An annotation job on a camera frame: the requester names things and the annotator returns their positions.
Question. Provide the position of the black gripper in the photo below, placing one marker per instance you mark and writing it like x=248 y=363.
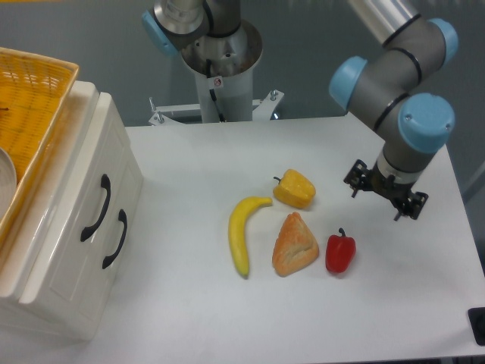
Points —
x=406 y=202

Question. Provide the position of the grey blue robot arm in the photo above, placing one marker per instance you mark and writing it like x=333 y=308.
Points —
x=381 y=93

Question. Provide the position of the white drawer cabinet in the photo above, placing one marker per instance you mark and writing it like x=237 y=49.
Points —
x=28 y=234

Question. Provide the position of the red bell pepper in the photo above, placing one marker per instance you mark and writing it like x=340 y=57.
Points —
x=340 y=251

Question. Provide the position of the yellow bell pepper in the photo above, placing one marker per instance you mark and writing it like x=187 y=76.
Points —
x=294 y=189

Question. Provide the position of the orange bread wedge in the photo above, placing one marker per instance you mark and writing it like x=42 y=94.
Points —
x=295 y=248

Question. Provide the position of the yellow banana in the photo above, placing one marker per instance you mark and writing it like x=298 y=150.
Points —
x=237 y=231

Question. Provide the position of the yellow wicker basket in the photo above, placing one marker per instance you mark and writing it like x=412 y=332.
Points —
x=33 y=92

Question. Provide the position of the white plate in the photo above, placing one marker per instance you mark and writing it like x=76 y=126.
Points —
x=8 y=182

